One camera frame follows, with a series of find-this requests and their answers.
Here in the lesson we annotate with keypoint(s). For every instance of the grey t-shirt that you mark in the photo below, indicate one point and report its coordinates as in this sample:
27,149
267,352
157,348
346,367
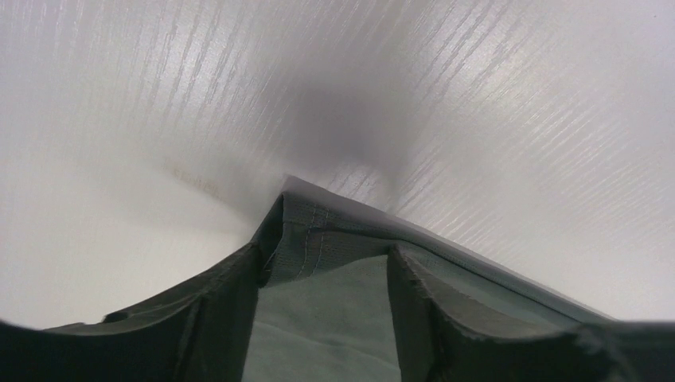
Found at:
324,314

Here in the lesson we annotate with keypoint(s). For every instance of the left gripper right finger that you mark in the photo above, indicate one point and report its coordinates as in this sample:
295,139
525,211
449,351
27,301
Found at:
443,334

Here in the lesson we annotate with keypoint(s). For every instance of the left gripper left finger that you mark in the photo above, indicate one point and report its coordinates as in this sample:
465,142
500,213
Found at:
198,330

